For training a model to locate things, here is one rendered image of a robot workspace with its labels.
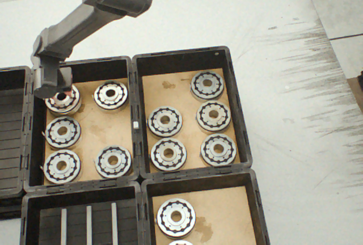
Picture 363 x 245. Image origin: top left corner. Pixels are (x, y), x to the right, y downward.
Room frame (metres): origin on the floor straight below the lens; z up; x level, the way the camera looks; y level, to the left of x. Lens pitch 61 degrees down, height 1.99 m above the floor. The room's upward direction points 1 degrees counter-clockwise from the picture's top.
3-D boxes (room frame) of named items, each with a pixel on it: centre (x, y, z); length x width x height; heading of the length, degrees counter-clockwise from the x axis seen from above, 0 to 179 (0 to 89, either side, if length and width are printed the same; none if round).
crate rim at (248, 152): (0.59, -0.02, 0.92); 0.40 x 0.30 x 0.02; 5
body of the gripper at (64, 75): (0.66, 0.36, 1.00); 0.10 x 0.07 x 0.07; 96
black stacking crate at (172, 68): (0.59, -0.02, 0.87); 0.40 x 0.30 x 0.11; 5
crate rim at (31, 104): (0.56, 0.28, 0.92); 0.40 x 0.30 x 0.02; 5
